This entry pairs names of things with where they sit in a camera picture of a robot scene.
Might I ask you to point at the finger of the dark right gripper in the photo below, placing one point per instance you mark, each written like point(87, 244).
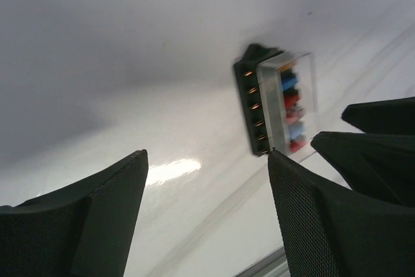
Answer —
point(394, 117)
point(380, 166)

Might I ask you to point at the blue blade fuse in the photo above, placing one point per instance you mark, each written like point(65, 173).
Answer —
point(289, 82)
point(295, 129)

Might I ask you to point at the clear fuse box cover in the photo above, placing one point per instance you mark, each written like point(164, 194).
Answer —
point(272, 100)

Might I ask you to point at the small orange blade fuse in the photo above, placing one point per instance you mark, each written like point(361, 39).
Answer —
point(286, 67)

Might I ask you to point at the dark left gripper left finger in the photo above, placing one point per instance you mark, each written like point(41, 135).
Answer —
point(83, 229)

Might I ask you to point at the black fuse box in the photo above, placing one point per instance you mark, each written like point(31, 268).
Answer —
point(245, 71)

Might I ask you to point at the red blade fuse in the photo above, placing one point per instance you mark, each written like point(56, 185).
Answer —
point(291, 100)
point(295, 146)
point(294, 114)

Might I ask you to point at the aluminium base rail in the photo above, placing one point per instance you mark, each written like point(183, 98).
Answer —
point(274, 265)

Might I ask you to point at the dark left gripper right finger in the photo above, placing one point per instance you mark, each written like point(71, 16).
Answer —
point(330, 230)

